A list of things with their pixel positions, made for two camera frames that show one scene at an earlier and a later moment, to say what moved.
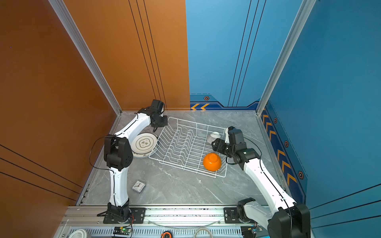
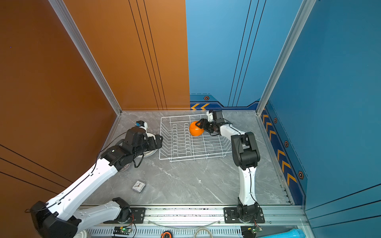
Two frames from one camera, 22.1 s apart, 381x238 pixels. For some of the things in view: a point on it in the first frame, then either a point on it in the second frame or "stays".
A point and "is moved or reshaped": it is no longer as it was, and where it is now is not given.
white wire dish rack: [184, 144] is moved or reshaped
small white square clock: [138, 186] stays
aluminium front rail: [157, 216] stays
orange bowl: [212, 162] to [195, 130]
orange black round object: [162, 234] stays
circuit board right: [250, 231] stays
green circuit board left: [121, 230] stays
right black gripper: [219, 145] to [203, 124]
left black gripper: [165, 123] to [154, 146]
